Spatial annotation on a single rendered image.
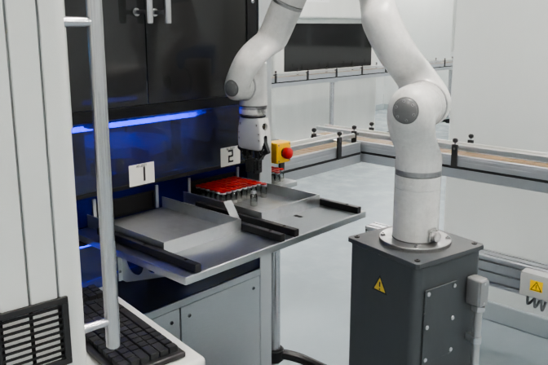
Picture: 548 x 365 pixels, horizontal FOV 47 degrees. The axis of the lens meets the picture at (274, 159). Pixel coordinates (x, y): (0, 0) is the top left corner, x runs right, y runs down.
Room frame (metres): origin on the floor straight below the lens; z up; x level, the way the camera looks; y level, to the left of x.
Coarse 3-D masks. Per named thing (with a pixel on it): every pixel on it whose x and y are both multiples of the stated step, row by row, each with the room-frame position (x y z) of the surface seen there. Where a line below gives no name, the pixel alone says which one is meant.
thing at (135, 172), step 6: (150, 162) 1.74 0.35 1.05; (132, 168) 1.69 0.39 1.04; (138, 168) 1.71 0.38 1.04; (150, 168) 1.74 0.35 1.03; (132, 174) 1.69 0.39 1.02; (138, 174) 1.71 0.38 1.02; (150, 174) 1.74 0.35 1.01; (132, 180) 1.69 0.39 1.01; (138, 180) 1.71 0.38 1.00; (150, 180) 1.74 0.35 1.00; (132, 186) 1.69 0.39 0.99
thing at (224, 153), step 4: (220, 148) 1.94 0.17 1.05; (224, 148) 1.95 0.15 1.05; (228, 148) 1.96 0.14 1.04; (232, 148) 1.97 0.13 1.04; (236, 148) 1.99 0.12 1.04; (220, 152) 1.94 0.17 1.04; (224, 152) 1.95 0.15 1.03; (228, 152) 1.96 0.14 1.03; (236, 152) 1.99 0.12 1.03; (240, 152) 2.00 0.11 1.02; (220, 156) 1.94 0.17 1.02; (224, 156) 1.95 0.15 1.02; (232, 156) 1.97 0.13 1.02; (236, 156) 1.99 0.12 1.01; (240, 156) 2.00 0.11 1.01; (224, 160) 1.95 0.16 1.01; (236, 160) 1.99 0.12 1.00; (240, 160) 2.00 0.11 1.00; (224, 164) 1.95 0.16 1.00; (228, 164) 1.96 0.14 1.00; (232, 164) 1.97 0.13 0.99
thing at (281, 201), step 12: (276, 192) 2.00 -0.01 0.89; (288, 192) 1.97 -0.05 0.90; (300, 192) 1.94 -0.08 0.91; (216, 204) 1.82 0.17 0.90; (240, 204) 1.89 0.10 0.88; (264, 204) 1.89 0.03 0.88; (276, 204) 1.89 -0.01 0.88; (288, 204) 1.78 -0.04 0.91; (300, 204) 1.82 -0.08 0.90; (312, 204) 1.86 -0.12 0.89; (264, 216) 1.71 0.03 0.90; (276, 216) 1.74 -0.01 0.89
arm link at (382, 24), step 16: (368, 0) 1.70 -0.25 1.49; (384, 0) 1.66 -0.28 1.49; (368, 16) 1.65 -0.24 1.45; (384, 16) 1.63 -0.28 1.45; (400, 16) 1.66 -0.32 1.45; (368, 32) 1.65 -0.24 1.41; (384, 32) 1.62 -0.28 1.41; (400, 32) 1.62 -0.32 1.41; (384, 48) 1.62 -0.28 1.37; (400, 48) 1.61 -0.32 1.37; (416, 48) 1.64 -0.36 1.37; (384, 64) 1.65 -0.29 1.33; (400, 64) 1.63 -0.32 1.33; (416, 64) 1.64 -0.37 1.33; (400, 80) 1.67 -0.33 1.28; (416, 80) 1.65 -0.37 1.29; (432, 80) 1.64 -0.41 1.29; (448, 96) 1.63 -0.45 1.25; (448, 112) 1.63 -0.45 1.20
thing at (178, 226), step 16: (160, 208) 1.85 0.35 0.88; (176, 208) 1.82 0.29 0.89; (192, 208) 1.77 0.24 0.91; (96, 224) 1.64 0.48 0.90; (128, 224) 1.69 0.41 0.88; (144, 224) 1.69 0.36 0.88; (160, 224) 1.69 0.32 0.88; (176, 224) 1.69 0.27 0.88; (192, 224) 1.69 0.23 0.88; (208, 224) 1.69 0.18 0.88; (224, 224) 1.59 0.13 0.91; (240, 224) 1.63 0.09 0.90; (144, 240) 1.50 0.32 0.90; (160, 240) 1.46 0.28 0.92; (176, 240) 1.47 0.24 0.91; (192, 240) 1.51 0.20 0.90; (208, 240) 1.55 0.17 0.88
